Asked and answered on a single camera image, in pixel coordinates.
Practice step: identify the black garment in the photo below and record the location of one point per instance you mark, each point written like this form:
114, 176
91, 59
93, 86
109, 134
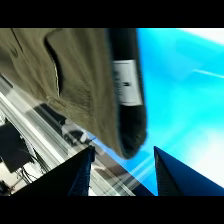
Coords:
128, 73

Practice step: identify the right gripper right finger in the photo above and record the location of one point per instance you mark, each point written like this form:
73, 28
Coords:
180, 180

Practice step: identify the silver frame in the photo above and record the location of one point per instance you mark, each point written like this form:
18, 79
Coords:
40, 133

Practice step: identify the olive green garment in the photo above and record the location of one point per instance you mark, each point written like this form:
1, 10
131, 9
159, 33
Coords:
80, 86

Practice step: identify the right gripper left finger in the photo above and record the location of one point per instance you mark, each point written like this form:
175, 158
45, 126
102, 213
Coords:
70, 176

